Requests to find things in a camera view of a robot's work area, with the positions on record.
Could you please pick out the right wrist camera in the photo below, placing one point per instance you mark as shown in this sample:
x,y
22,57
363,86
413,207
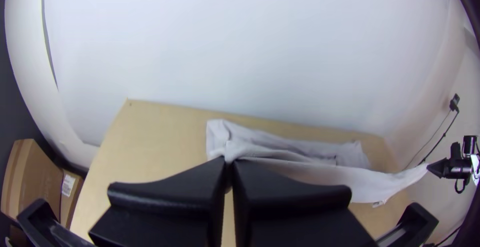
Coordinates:
x,y
470,144

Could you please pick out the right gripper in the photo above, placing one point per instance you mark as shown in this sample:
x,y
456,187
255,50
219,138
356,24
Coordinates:
x,y
459,168

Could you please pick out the large cardboard box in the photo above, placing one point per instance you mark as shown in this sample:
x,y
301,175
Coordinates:
x,y
30,175

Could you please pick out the grey t-shirt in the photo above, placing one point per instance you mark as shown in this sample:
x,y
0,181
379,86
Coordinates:
x,y
285,149

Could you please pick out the small labelled cardboard box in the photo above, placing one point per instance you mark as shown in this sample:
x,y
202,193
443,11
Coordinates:
x,y
69,194

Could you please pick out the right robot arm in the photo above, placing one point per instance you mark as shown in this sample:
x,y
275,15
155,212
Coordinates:
x,y
476,169

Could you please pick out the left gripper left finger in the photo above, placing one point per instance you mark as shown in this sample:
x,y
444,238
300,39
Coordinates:
x,y
168,209

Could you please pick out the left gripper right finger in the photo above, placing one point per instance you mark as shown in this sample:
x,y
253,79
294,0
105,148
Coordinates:
x,y
292,217

